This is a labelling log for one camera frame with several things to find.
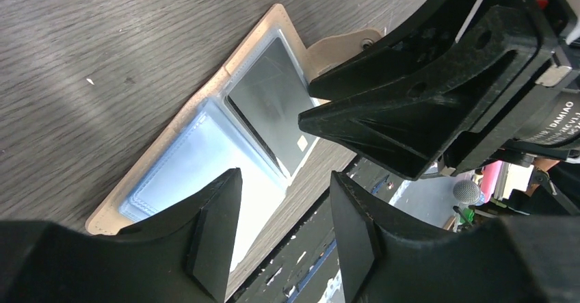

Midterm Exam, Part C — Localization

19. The beige card holder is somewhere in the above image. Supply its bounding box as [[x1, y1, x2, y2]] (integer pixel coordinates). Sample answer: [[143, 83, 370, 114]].
[[85, 3, 382, 270]]

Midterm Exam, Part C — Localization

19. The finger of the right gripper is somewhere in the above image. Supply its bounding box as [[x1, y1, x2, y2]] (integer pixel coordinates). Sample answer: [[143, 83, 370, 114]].
[[308, 0, 476, 101]]

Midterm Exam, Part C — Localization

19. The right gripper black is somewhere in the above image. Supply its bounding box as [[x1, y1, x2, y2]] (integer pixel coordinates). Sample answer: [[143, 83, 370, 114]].
[[298, 0, 579, 180]]

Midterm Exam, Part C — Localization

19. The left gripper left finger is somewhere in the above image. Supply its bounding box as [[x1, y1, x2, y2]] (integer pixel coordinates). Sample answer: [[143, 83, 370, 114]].
[[1, 168, 242, 302]]

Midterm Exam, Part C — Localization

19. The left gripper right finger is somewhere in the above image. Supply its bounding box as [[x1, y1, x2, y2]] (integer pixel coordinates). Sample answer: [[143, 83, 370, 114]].
[[330, 171, 579, 302]]

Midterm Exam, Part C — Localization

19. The black credit card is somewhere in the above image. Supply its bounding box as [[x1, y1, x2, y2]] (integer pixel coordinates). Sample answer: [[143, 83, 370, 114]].
[[225, 35, 317, 179]]

